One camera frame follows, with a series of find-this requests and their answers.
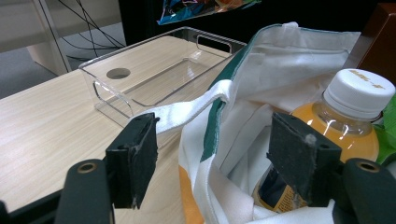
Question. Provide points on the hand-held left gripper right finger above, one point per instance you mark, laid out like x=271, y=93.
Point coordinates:
x=299, y=152

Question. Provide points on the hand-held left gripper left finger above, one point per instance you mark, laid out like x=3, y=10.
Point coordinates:
x=134, y=155

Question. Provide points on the white patterned tote bag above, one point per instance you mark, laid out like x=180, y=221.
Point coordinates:
x=280, y=62

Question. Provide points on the green snack packet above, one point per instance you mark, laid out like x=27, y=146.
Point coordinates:
x=389, y=130

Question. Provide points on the clear plastic box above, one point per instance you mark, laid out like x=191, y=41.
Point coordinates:
x=162, y=62

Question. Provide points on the brown carton box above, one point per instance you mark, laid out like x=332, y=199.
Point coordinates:
x=376, y=40

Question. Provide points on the blue chip bag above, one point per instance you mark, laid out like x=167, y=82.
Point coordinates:
x=199, y=9

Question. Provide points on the orange juice bottle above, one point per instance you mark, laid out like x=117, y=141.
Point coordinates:
x=355, y=93

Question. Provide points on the light wooden desk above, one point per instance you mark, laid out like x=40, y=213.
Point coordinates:
x=28, y=25

